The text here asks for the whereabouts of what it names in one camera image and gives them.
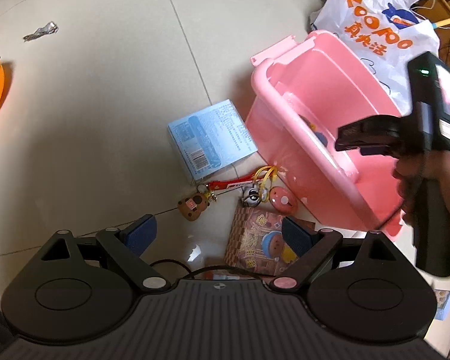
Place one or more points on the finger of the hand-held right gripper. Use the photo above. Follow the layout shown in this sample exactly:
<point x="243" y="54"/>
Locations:
<point x="363" y="135"/>

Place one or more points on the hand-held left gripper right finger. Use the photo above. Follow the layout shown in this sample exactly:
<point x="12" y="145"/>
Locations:
<point x="298" y="238"/>

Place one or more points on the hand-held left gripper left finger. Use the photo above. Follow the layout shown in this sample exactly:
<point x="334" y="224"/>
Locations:
<point x="140" y="234"/>

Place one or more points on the pink plastic basket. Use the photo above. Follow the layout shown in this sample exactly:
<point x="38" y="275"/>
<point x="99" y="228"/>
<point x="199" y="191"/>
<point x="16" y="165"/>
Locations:
<point x="322" y="93"/>

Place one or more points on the brown cartoon patterned box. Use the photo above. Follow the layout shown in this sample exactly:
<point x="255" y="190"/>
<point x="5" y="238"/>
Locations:
<point x="255" y="240"/>

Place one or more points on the yellow and blue toy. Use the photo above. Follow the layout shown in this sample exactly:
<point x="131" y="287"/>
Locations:
<point x="315" y="129"/>

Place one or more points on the white printed plastic bag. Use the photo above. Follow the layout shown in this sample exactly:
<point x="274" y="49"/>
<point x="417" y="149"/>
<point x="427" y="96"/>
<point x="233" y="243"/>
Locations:
<point x="371" y="15"/>

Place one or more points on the light blue flat box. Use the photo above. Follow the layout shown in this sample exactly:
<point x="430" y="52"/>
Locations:
<point x="210" y="138"/>

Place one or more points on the crumpled silver foil wrapper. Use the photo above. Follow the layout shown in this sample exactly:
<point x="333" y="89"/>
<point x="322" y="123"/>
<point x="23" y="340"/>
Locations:
<point x="41" y="32"/>

